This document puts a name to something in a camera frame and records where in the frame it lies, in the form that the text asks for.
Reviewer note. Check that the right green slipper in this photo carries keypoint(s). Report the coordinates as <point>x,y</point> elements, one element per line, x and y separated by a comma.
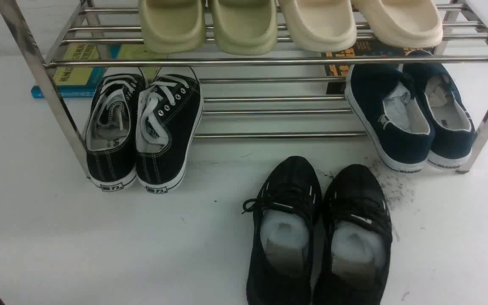
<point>244,27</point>

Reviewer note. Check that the navy slip-on shoe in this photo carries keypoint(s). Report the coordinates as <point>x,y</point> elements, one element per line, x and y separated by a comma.
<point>389,106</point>
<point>441,102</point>

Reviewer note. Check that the green slipper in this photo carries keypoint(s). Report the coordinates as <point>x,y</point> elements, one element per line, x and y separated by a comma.
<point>244,27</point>
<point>172,26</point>

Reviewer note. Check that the black mesh sneaker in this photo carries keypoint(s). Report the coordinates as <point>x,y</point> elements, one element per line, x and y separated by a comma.
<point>284,214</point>
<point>356,257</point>

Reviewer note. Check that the black canvas sneaker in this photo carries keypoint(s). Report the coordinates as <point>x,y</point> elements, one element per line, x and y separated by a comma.
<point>110,129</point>
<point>169,112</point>

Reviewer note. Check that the left navy slip-on shoe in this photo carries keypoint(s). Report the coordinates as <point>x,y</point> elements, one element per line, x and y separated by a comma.
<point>389,106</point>

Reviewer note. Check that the left cream slipper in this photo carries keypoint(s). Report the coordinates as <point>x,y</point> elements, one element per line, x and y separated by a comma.
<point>320,25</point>

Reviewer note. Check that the left black mesh sneaker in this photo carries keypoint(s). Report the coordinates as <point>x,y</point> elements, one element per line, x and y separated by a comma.
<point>284,214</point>

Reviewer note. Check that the cream slipper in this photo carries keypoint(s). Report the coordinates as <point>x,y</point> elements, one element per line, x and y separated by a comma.
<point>403,23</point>
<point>320,25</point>

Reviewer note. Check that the black and orange book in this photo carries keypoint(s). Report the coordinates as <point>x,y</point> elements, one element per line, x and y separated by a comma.
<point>341,67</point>

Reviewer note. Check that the right cream slipper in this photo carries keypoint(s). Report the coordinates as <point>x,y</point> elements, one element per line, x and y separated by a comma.
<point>403,23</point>

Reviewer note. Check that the right navy slip-on shoe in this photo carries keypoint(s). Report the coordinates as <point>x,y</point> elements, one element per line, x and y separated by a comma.
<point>441,102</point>

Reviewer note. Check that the stainless steel shoe rack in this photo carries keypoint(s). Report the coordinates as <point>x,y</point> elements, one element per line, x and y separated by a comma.
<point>84,27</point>

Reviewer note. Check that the left green slipper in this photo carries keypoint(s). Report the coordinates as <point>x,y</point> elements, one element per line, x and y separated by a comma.
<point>172,26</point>

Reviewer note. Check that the right black mesh sneaker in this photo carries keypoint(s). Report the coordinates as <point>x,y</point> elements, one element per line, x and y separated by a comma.
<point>356,257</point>

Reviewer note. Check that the yellow and blue book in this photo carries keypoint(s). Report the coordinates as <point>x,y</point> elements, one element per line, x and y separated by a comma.
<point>81,82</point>

